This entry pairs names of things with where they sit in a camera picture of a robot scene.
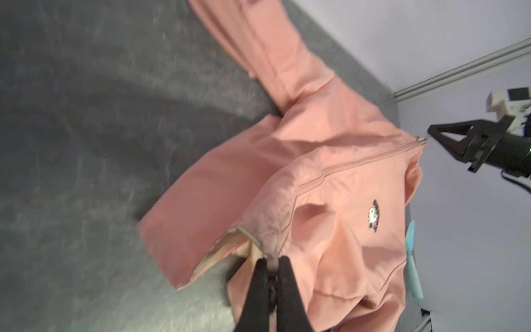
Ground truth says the teal silicone spatula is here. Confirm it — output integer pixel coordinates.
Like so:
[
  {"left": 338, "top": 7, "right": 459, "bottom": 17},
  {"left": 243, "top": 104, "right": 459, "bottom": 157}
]
[{"left": 405, "top": 220, "right": 424, "bottom": 301}]

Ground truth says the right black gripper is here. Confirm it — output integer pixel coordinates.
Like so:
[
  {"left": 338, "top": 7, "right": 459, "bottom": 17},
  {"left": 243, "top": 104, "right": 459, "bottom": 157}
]
[{"left": 427, "top": 116, "right": 530, "bottom": 177}]

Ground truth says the pink Snoopy zip jacket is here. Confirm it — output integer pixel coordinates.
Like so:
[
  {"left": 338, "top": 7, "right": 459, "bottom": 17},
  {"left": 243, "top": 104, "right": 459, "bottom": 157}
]
[{"left": 138, "top": 1, "right": 424, "bottom": 331}]

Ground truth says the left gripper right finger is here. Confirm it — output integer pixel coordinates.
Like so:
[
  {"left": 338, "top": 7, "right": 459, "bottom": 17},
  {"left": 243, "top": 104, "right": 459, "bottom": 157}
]
[{"left": 277, "top": 256, "right": 314, "bottom": 332}]

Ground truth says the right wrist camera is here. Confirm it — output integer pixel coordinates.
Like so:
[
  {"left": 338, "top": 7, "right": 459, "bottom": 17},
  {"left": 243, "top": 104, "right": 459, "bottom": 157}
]
[{"left": 486, "top": 87, "right": 530, "bottom": 135}]

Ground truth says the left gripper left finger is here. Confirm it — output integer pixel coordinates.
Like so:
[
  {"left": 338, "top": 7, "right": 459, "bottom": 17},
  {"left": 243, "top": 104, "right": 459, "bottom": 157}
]
[{"left": 234, "top": 258, "right": 270, "bottom": 332}]

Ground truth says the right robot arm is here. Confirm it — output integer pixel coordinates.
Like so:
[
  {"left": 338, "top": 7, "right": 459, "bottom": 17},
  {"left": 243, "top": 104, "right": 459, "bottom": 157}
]
[{"left": 427, "top": 116, "right": 530, "bottom": 192}]

